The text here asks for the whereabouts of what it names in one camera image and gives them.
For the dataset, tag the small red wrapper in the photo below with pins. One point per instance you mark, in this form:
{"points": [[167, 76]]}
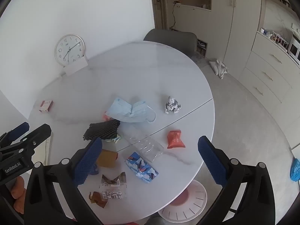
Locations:
{"points": [[104, 117]]}

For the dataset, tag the brown torn wrapper piece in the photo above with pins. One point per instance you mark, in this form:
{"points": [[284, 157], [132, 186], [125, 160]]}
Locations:
{"points": [[97, 198]]}

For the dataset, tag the small blue object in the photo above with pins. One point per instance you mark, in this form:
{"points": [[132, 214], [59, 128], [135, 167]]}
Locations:
{"points": [[94, 170]]}

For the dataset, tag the white bin with swing lid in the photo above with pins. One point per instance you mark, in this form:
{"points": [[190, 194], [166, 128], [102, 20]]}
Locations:
{"points": [[185, 199]]}

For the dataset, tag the blue face mask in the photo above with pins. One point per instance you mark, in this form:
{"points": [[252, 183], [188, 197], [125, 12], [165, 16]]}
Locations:
{"points": [[131, 111]]}

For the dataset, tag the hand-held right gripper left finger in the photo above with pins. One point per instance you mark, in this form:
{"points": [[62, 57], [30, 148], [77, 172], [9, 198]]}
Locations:
{"points": [[89, 161]]}

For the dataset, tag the round wall clock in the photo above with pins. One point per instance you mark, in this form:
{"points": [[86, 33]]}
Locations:
{"points": [[69, 50]]}

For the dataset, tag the tall beige cabinet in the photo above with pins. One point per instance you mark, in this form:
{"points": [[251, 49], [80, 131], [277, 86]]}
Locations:
{"points": [[241, 28]]}

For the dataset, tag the white tote bag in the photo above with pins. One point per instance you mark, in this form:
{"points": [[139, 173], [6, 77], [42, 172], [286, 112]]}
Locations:
{"points": [[219, 68]]}

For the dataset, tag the brown cardboard piece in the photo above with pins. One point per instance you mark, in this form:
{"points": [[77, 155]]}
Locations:
{"points": [[107, 158]]}

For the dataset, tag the cream folded cloth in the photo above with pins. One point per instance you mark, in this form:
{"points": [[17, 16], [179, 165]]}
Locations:
{"points": [[47, 150]]}

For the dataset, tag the red snack packet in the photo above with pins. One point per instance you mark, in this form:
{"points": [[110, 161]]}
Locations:
{"points": [[175, 140]]}

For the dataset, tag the crumpled green white wrapper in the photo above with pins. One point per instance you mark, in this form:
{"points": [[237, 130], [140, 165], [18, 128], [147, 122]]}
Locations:
{"points": [[114, 139]]}

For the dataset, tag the torn clear labelled wrapper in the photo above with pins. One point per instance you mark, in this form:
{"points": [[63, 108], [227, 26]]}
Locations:
{"points": [[112, 188]]}

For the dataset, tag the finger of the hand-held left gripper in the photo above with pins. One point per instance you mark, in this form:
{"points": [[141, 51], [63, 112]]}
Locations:
{"points": [[20, 129], [39, 134]]}

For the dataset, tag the white card stand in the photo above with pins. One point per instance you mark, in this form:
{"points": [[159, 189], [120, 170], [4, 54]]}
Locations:
{"points": [[76, 66]]}

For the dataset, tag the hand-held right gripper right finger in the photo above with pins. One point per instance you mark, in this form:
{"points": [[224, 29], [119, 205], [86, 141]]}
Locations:
{"points": [[212, 161]]}

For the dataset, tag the beige drawer cabinet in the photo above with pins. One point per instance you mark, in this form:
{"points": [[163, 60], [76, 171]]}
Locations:
{"points": [[269, 72]]}

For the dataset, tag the blue patterned packet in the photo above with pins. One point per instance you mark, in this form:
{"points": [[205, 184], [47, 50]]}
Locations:
{"points": [[141, 167]]}

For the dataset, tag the small red white box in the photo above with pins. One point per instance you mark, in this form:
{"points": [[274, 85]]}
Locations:
{"points": [[45, 105]]}

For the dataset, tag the white microwave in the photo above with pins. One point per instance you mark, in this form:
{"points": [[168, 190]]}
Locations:
{"points": [[294, 48]]}

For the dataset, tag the person's left hand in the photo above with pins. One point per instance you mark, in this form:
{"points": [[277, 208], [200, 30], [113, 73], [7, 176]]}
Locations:
{"points": [[18, 189]]}

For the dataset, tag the crumpled printed paper ball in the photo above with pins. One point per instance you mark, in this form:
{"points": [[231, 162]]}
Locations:
{"points": [[173, 105]]}

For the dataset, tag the wooden door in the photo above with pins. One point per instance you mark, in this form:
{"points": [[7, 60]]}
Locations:
{"points": [[158, 4]]}

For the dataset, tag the blue plastic bag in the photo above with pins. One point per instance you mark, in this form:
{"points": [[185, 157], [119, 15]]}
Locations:
{"points": [[295, 170]]}

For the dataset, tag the grey chair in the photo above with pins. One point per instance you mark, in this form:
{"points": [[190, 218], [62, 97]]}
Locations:
{"points": [[173, 39]]}

